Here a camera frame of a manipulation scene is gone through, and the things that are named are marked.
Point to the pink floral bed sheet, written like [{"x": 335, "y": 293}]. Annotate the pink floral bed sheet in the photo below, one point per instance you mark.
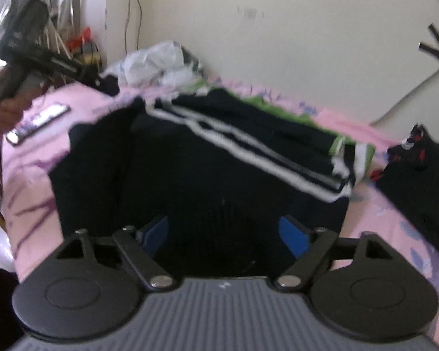
[{"x": 36, "y": 190}]

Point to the black tape cross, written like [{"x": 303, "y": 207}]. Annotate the black tape cross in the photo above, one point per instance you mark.
[{"x": 433, "y": 49}]

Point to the silver curtain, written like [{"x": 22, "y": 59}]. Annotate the silver curtain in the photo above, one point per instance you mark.
[{"x": 77, "y": 0}]

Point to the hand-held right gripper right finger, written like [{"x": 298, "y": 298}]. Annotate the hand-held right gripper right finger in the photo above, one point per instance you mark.
[{"x": 294, "y": 234}]

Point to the person's left hand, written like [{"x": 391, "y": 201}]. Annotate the person's left hand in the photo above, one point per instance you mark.
[{"x": 9, "y": 115}]

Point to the grey remote control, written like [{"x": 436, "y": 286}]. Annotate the grey remote control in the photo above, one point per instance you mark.
[{"x": 40, "y": 120}]

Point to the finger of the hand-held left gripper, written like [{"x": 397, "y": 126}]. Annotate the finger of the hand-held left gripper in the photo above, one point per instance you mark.
[{"x": 108, "y": 85}]

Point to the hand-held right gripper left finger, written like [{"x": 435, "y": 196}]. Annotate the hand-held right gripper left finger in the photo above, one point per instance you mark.
[{"x": 157, "y": 234}]

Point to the white plastic bag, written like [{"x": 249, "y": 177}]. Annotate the white plastic bag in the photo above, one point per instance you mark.
[{"x": 150, "y": 62}]

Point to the black red garment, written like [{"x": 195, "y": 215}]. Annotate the black red garment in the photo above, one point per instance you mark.
[{"x": 420, "y": 190}]

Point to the red plastic object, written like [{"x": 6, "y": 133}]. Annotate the red plastic object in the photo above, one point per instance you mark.
[{"x": 78, "y": 40}]

